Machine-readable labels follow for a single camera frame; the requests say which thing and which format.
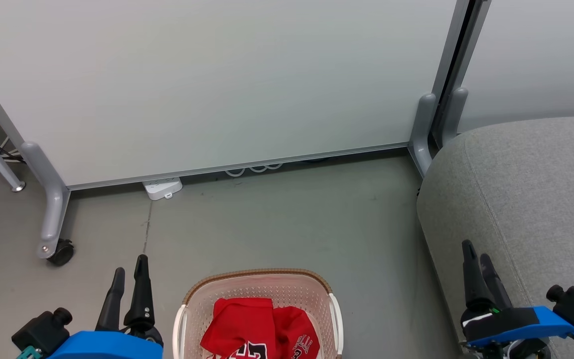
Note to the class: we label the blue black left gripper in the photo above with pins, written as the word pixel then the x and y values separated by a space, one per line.
pixel 105 346

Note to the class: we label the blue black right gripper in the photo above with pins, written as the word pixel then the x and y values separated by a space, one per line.
pixel 513 324

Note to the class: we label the red jersey with large numbers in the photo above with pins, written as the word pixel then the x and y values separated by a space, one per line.
pixel 242 324

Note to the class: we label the grey fabric sofa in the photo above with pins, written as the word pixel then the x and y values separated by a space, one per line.
pixel 526 199

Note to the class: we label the black caster wheel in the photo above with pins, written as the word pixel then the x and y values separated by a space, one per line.
pixel 63 253

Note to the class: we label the white power strip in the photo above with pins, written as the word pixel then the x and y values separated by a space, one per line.
pixel 162 188

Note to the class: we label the grey partition leg with caster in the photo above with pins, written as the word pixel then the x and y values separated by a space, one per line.
pixel 53 199

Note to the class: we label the white plastic laundry basket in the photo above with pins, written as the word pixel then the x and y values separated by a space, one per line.
pixel 262 286

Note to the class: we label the large white partition panel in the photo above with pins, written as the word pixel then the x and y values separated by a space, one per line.
pixel 217 85

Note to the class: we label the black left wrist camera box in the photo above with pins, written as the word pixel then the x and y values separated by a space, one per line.
pixel 43 331

